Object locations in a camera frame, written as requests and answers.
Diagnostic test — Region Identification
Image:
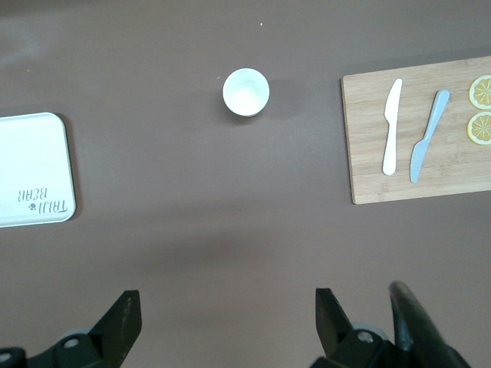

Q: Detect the wooden cutting board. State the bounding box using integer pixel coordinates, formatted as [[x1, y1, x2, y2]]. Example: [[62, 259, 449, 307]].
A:
[[341, 55, 491, 205]]

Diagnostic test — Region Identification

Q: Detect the yellow lemon slice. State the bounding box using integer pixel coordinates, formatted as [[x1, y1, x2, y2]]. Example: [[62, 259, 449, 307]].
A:
[[466, 111, 491, 146], [468, 74, 491, 111]]

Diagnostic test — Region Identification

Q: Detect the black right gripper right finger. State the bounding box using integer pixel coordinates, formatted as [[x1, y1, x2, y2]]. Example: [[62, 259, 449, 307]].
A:
[[312, 287, 400, 368]]

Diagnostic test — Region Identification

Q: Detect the white IKEA cup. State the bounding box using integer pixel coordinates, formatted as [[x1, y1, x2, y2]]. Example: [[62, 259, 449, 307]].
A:
[[222, 67, 271, 118]]

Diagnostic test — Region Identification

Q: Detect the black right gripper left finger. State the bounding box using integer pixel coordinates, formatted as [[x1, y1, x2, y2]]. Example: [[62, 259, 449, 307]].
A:
[[53, 289, 143, 368]]

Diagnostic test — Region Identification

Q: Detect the white plastic knife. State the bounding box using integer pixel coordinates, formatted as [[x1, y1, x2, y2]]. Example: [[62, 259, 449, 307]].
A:
[[381, 78, 404, 176]]

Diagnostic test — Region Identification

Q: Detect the cream tray with bear print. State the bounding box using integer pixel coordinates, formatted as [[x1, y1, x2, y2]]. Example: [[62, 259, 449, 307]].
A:
[[0, 111, 77, 229]]

